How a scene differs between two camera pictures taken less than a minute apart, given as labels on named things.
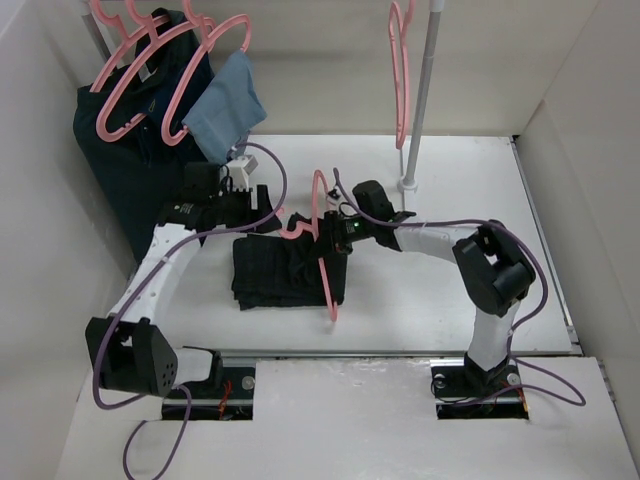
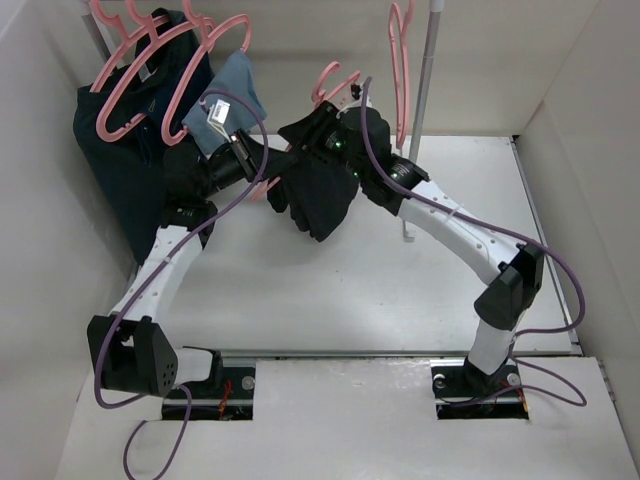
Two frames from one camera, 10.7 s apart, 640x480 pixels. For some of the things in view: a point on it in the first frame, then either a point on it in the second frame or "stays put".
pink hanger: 153,42 stays put
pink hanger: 396,15 stays put
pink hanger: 315,232 -> 320,95
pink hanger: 208,30 stays put
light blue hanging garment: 220,122 stays put
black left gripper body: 234,209 -> 230,166
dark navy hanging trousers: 142,149 stays put
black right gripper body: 343,231 -> 328,142
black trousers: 276,272 -> 317,193
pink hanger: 128,37 stays put
